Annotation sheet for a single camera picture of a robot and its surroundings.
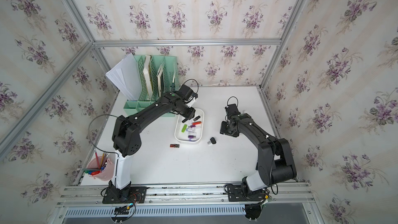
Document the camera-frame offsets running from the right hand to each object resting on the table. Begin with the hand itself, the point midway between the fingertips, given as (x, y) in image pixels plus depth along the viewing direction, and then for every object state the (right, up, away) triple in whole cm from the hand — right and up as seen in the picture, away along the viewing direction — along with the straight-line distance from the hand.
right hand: (226, 131), depth 90 cm
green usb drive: (-26, +1, +7) cm, 27 cm away
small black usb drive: (-18, +6, +11) cm, 22 cm away
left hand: (-20, +9, +1) cm, 22 cm away
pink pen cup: (-60, -12, -18) cm, 64 cm away
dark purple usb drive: (-21, -4, +3) cm, 21 cm away
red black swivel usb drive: (-30, -8, -1) cm, 32 cm away
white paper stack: (-61, +33, +4) cm, 69 cm away
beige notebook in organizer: (-42, +32, +10) cm, 54 cm away
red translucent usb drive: (-18, +4, +9) cm, 20 cm away
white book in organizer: (-48, +35, +4) cm, 60 cm away
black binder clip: (-8, -6, 0) cm, 10 cm away
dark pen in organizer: (-37, +30, +29) cm, 56 cm away
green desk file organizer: (-36, +42, +18) cm, 58 cm away
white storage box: (-21, -1, +5) cm, 22 cm away
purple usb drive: (-21, +2, +8) cm, 22 cm away
